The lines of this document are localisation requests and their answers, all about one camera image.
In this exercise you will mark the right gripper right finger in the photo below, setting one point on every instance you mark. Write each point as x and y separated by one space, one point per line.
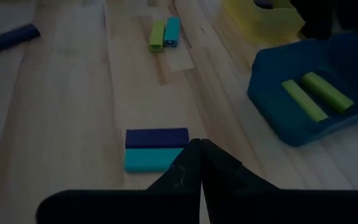
244 205

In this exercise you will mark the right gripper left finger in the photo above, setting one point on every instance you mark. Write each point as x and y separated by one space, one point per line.
166 205

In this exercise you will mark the teal rectangular block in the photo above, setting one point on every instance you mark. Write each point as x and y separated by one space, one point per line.
148 160
172 31

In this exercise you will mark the purple rectangular block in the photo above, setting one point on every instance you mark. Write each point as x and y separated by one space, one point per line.
11 38
154 137

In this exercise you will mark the green rectangular block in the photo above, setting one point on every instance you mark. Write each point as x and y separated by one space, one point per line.
156 35
304 100
326 91

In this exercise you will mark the yellow translucent plastic bin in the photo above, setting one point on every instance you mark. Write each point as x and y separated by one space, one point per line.
272 21

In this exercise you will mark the blue plastic bin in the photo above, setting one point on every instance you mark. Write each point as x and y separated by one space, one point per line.
278 124

